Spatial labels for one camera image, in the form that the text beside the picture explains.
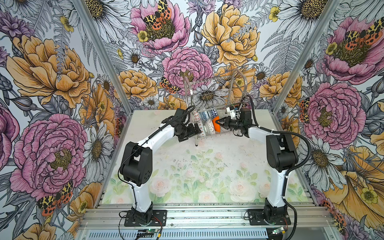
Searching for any right aluminium corner post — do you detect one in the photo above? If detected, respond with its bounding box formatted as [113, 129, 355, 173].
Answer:
[272, 1, 340, 114]

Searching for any green circuit board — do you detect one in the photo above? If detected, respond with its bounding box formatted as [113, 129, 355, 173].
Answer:
[271, 227, 286, 235]

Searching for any orange plastic bowl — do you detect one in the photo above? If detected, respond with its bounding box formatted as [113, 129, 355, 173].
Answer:
[213, 116, 221, 133]

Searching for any green patterned bowl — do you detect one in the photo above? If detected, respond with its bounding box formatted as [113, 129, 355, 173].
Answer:
[198, 121, 207, 138]

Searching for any silver wire dish rack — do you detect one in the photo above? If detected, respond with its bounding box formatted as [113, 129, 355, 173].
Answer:
[183, 68, 250, 147]

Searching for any aluminium front rail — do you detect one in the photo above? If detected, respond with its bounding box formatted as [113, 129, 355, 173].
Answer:
[76, 204, 342, 240]

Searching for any dark blue patterned bowl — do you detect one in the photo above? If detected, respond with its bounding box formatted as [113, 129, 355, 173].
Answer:
[193, 111, 201, 123]

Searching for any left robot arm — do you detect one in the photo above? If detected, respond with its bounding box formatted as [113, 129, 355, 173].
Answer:
[118, 106, 202, 227]

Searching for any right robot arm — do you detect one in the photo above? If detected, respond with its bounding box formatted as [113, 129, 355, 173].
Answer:
[214, 108, 299, 225]

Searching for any white black lattice bowl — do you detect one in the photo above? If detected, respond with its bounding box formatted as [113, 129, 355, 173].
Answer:
[205, 120, 216, 136]

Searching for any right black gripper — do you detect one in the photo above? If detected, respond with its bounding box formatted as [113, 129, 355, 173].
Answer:
[216, 115, 245, 132]

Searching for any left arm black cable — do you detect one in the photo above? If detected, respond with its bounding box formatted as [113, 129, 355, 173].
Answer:
[117, 104, 196, 208]

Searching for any left aluminium corner post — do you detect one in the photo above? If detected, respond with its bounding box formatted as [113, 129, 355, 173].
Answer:
[74, 1, 133, 117]

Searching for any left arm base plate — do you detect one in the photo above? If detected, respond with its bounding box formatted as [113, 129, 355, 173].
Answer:
[124, 210, 168, 227]

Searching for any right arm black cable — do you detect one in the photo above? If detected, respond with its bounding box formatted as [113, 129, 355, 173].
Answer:
[245, 94, 312, 240]

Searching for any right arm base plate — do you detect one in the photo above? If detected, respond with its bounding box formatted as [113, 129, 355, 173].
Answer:
[247, 209, 292, 226]

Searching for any blue floral bowl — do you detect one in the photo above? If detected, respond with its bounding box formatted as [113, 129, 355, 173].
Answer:
[200, 111, 210, 122]

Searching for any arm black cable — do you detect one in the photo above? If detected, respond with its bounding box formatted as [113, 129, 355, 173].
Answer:
[117, 104, 196, 208]
[245, 94, 312, 240]

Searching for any aluminium corner post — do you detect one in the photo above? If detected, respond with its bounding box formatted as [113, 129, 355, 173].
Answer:
[74, 1, 133, 117]
[272, 1, 340, 114]

